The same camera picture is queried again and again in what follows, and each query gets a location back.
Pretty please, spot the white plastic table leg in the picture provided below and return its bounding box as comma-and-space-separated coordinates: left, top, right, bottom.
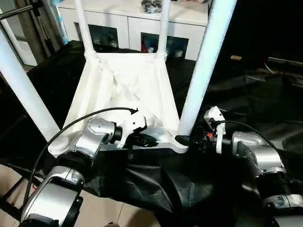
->
73, 0, 97, 58
178, 0, 238, 138
0, 30, 62, 142
155, 0, 172, 59

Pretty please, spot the black mat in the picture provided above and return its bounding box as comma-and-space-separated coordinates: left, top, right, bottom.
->
0, 40, 303, 227

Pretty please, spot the black metal bar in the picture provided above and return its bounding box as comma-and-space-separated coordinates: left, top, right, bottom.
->
267, 56, 303, 69

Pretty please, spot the white glass-door cabinet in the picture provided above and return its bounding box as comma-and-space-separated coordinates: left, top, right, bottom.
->
58, 0, 209, 61

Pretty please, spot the black metal rack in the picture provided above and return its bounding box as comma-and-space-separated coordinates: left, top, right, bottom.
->
0, 165, 43, 218

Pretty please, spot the blue and white roll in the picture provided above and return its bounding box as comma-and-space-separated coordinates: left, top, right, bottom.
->
54, 0, 69, 45

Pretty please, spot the black backdrop cloth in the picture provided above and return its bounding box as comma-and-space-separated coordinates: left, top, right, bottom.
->
208, 0, 303, 69

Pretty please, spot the white pole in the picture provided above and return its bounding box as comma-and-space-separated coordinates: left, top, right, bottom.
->
0, 17, 31, 66

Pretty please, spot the black tripod pole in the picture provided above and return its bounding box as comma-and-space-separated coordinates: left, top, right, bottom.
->
0, 4, 40, 20

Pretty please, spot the black left wrist camera cable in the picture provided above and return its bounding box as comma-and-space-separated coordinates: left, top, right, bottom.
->
22, 107, 140, 209

